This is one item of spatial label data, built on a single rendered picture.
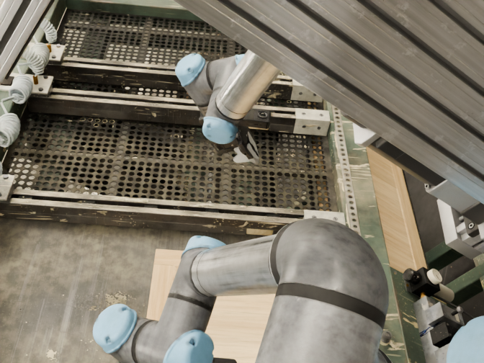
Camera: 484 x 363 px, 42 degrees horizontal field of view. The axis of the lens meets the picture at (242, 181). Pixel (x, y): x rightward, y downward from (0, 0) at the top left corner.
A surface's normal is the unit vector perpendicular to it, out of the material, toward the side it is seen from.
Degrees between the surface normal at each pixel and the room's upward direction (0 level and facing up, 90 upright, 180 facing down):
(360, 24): 90
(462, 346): 7
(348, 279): 66
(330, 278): 45
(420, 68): 90
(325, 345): 58
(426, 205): 0
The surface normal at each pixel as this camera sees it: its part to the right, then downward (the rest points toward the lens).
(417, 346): 0.60, -0.57
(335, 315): 0.03, -0.35
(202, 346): 0.81, 0.06
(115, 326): -0.43, -0.62
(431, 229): -0.80, -0.44
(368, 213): 0.10, -0.71
